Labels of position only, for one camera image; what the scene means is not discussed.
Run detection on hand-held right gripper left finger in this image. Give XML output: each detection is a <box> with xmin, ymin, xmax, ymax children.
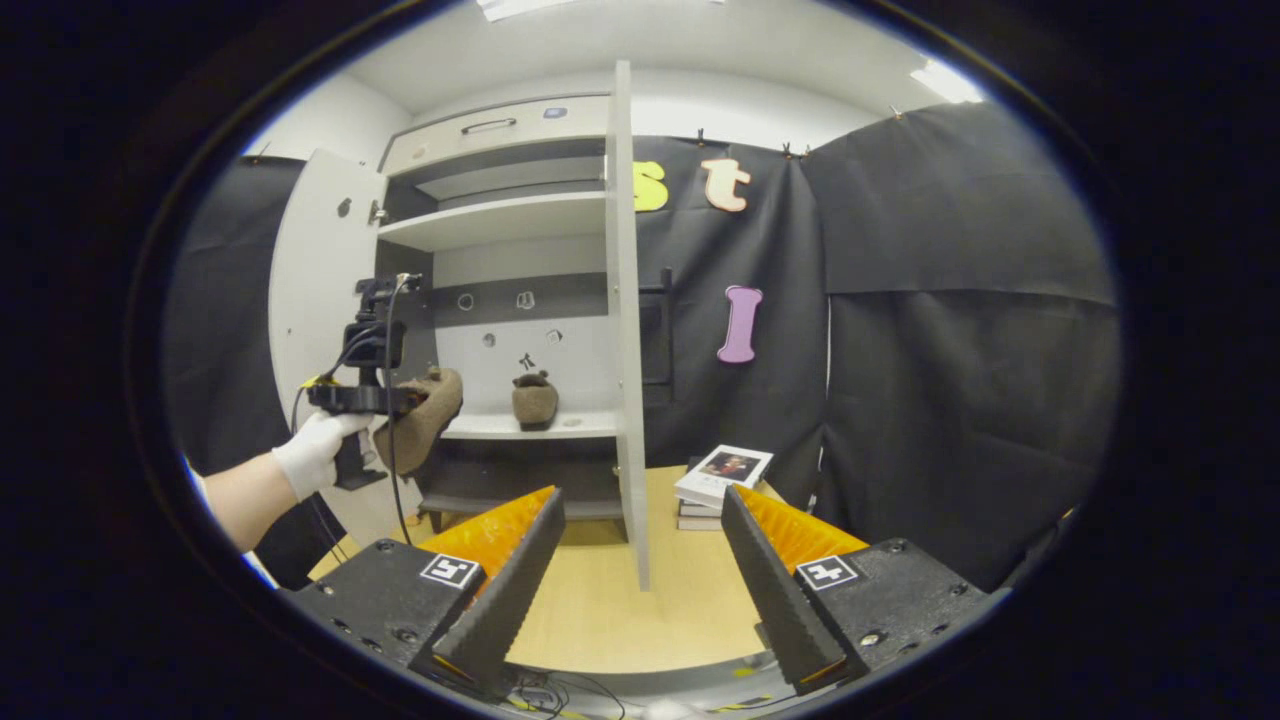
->
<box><xmin>293</xmin><ymin>487</ymin><xmax>577</xmax><ymax>693</ymax></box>

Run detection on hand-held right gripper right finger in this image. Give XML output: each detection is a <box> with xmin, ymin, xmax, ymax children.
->
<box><xmin>720</xmin><ymin>484</ymin><xmax>991</xmax><ymax>698</ymax></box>

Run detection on brown slipper shoe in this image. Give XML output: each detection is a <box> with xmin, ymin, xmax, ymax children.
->
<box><xmin>375</xmin><ymin>366</ymin><xmax>464</xmax><ymax>477</ymax></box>
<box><xmin>511</xmin><ymin>369</ymin><xmax>562</xmax><ymax>434</ymax></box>

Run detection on grey shoe cabinet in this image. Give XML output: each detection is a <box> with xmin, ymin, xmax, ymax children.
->
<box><xmin>375</xmin><ymin>95</ymin><xmax>626</xmax><ymax>546</ymax></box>

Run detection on white book with portrait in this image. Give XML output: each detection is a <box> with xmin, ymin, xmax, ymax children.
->
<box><xmin>674</xmin><ymin>444</ymin><xmax>776</xmax><ymax>508</ymax></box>

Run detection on black backdrop cloth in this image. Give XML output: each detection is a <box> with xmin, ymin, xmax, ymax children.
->
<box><xmin>165</xmin><ymin>100</ymin><xmax>1121</xmax><ymax>591</ymax></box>

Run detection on ceiling light panel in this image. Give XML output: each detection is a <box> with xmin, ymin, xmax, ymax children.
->
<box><xmin>908</xmin><ymin>59</ymin><xmax>988</xmax><ymax>105</ymax></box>
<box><xmin>476</xmin><ymin>0</ymin><xmax>563</xmax><ymax>22</ymax></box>

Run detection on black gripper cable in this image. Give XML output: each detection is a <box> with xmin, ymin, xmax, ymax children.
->
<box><xmin>384</xmin><ymin>275</ymin><xmax>423</xmax><ymax>547</ymax></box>
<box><xmin>289</xmin><ymin>325</ymin><xmax>386</xmax><ymax>546</ymax></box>

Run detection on black floor cables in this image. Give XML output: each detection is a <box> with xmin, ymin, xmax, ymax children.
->
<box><xmin>505</xmin><ymin>668</ymin><xmax>628</xmax><ymax>719</ymax></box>

